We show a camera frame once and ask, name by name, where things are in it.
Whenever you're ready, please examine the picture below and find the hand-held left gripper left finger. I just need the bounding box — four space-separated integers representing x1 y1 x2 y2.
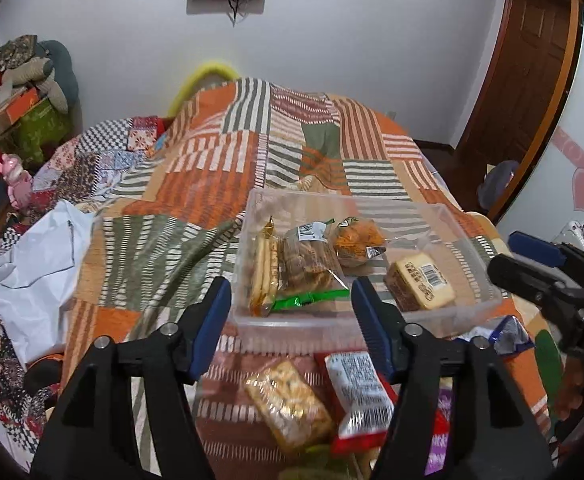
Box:
31 276 233 480

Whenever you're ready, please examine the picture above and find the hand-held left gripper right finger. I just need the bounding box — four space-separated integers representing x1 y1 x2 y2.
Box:
350 276 555 480

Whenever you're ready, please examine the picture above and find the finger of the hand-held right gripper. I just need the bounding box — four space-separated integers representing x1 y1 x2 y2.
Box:
508 231 584 281
487 254 584 322

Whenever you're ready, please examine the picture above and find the red white snack packet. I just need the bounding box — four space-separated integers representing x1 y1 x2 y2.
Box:
324 351 398 453

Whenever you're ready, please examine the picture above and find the blue silver snack packet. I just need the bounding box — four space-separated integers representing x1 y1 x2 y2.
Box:
464 315 534 358

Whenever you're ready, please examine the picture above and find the square cracker packet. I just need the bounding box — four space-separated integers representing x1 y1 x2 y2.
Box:
244 360 335 453

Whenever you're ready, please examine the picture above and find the clear plastic container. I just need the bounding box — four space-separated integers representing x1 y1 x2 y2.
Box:
229 187 505 356

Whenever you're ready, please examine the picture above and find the purple snack packet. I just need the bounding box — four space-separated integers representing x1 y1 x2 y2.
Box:
424 390 454 476

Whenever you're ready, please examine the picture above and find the green printed bag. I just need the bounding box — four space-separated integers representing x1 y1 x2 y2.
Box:
534 330 584 421

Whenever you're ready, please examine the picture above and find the brown yellow cake packet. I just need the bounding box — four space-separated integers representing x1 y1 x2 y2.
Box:
383 253 457 312

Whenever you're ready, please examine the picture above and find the breadstick packet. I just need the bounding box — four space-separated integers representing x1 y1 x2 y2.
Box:
248 216 279 317

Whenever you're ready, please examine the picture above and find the orange puff snack packet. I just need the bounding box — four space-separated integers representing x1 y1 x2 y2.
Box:
333 216 389 268

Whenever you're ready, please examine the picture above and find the clear cookie packet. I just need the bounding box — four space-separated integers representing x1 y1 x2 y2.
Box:
271 219 351 314

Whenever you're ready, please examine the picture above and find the white cloth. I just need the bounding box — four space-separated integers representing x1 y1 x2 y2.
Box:
0 200 95 363

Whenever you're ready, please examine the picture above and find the brown wooden door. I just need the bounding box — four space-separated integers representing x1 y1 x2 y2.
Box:
454 0 580 181

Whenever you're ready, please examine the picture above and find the striped patchwork blanket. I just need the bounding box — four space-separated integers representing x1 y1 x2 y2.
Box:
62 77 555 480

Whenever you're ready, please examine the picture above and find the checkered patchwork quilt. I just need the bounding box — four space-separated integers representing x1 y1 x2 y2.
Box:
0 116 173 471

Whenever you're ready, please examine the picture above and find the pink toy figure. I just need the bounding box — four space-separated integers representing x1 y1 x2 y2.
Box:
0 154 35 208

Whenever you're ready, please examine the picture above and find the yellow foam tube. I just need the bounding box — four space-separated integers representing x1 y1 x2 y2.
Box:
167 61 240 116

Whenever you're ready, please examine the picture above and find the green printed box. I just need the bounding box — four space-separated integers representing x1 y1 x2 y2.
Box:
14 100 70 161

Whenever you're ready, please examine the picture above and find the orange box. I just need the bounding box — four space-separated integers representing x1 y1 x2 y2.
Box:
0 87 40 128

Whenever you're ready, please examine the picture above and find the grey stuffed cushion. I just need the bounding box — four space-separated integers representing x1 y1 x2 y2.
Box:
2 40 80 113

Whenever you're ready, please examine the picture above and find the patterned folded cloth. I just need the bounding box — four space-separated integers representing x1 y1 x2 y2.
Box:
0 35 39 68

